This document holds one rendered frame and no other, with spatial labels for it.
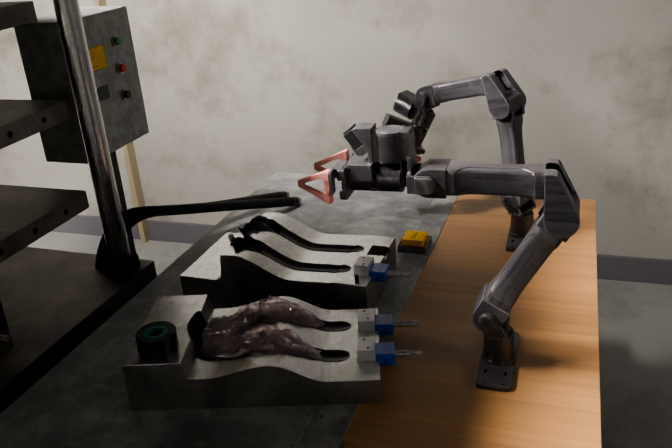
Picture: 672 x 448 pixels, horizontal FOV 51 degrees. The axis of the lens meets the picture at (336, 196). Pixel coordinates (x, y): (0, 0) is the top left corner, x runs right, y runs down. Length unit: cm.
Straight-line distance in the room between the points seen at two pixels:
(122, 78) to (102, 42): 13
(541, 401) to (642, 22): 202
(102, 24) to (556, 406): 156
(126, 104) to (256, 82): 138
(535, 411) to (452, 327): 32
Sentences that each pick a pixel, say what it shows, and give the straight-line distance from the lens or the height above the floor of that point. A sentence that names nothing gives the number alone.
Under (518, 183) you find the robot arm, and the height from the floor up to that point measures 121.
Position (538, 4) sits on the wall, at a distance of 315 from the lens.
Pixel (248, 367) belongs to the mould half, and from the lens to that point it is 141.
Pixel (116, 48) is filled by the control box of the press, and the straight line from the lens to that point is 222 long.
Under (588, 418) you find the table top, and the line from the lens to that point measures 144.
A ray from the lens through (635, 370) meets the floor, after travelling 296.
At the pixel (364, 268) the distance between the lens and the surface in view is 167.
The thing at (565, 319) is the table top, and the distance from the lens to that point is 171.
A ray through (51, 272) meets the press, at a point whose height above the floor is 79.
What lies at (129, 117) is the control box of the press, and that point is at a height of 115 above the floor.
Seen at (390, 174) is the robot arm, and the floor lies 122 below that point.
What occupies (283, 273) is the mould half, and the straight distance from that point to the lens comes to 172.
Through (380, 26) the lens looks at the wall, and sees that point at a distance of 327.
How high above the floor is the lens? 170
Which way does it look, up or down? 22 degrees down
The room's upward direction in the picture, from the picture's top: 4 degrees counter-clockwise
